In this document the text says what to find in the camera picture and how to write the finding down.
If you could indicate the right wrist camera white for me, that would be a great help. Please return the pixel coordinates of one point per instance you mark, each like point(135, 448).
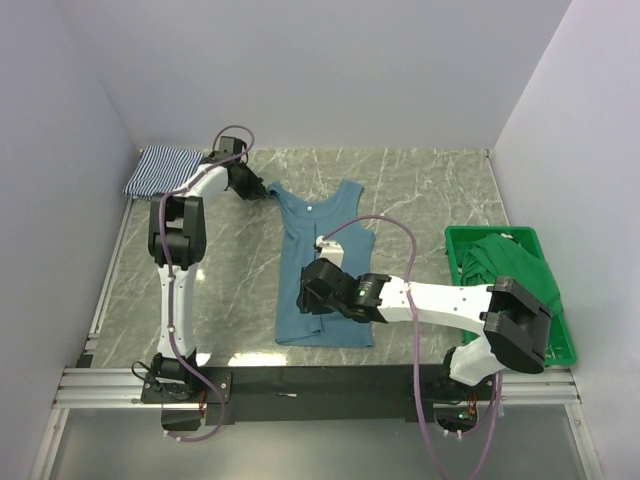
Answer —
point(330, 250)

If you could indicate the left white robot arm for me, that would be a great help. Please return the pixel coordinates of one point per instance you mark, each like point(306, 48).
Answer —
point(177, 242)

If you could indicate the blue white striped tank top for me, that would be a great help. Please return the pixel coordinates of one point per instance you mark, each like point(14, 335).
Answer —
point(161, 169)

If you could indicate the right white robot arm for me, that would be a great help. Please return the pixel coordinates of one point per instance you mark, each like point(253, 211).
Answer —
point(511, 325)

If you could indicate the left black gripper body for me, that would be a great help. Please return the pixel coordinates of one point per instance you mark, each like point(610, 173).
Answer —
point(249, 184)

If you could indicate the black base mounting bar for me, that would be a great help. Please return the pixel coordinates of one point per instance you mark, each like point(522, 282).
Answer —
point(287, 393)

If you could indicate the green tank top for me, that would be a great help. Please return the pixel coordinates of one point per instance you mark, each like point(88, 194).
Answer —
point(494, 255)

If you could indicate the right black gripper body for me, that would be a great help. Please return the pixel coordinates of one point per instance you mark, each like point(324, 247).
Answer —
point(312, 302)

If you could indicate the green plastic bin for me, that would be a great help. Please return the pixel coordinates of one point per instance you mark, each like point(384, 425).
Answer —
point(560, 350)

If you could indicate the light blue tank top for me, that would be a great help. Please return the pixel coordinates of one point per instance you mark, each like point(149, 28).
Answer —
point(305, 223)

